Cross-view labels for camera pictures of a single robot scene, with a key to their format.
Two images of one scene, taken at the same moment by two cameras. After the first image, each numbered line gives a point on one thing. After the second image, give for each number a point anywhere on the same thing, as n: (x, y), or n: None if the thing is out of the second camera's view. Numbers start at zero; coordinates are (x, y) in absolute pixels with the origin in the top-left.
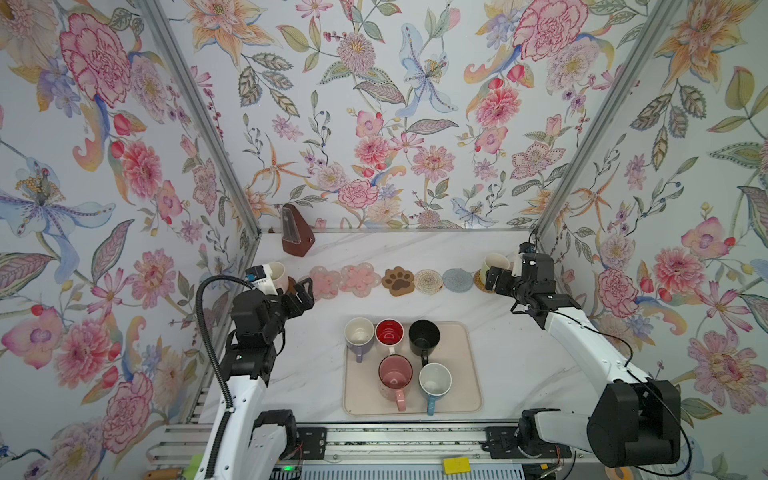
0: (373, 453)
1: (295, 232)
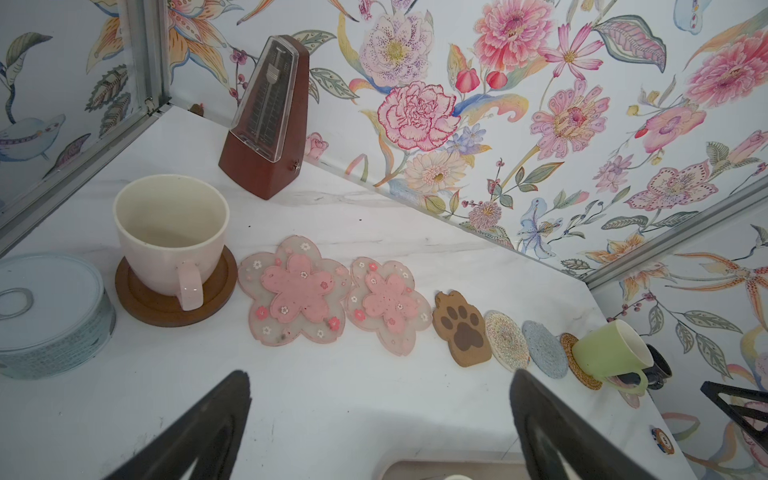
0: None
1: (263, 154)
